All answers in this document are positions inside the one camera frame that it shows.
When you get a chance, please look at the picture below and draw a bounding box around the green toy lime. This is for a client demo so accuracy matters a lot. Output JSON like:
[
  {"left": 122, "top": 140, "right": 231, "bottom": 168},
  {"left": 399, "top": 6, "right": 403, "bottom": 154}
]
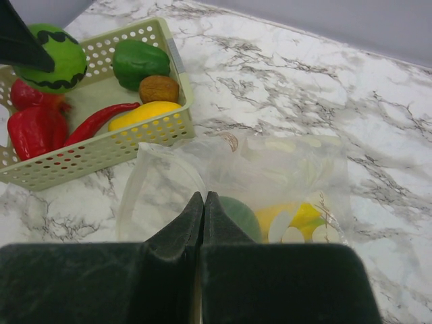
[{"left": 219, "top": 196, "right": 262, "bottom": 243}]

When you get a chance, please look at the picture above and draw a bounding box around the clear zip top bag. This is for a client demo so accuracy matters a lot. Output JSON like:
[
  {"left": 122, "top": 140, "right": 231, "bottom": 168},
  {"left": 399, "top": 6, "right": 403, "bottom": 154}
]
[{"left": 116, "top": 132, "right": 352, "bottom": 244}]

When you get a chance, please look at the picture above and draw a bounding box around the red toy bell pepper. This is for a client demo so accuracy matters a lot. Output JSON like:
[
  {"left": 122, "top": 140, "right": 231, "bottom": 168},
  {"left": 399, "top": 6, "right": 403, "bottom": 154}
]
[{"left": 7, "top": 106, "right": 69, "bottom": 161}]

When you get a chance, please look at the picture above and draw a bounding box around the green bell pepper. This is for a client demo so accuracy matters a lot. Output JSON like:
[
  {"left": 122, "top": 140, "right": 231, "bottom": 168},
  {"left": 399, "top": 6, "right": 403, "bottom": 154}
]
[{"left": 112, "top": 40, "right": 171, "bottom": 91}]

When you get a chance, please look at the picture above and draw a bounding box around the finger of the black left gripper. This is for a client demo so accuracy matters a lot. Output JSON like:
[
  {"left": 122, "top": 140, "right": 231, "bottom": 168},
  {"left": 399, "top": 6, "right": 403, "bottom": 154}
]
[{"left": 0, "top": 0, "right": 55, "bottom": 72}]

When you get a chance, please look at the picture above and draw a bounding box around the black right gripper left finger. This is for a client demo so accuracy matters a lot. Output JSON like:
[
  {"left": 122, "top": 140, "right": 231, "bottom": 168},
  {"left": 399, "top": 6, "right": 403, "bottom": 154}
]
[{"left": 1, "top": 193, "right": 204, "bottom": 323}]

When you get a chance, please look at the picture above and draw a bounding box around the green toy watermelon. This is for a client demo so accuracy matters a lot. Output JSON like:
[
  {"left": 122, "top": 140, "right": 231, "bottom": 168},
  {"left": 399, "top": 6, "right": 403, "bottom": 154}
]
[{"left": 13, "top": 24, "right": 87, "bottom": 94}]

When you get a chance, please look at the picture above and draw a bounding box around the pale green perforated basket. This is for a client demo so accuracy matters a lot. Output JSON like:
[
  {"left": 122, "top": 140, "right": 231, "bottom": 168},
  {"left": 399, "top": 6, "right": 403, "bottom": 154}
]
[{"left": 1, "top": 18, "right": 195, "bottom": 191}]

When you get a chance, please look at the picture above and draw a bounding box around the red toy chili pepper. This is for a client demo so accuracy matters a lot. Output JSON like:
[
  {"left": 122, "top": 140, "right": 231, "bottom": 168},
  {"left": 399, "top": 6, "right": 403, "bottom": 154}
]
[{"left": 63, "top": 102, "right": 140, "bottom": 147}]

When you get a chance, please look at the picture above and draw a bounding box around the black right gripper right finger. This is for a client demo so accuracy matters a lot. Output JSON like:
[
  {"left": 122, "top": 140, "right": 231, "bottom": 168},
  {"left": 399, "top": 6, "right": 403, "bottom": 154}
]
[{"left": 201, "top": 192, "right": 381, "bottom": 323}]

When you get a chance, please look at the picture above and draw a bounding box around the yellow toy lemon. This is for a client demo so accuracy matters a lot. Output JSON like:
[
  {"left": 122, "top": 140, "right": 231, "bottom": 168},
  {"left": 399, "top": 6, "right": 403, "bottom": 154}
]
[{"left": 255, "top": 202, "right": 342, "bottom": 244}]

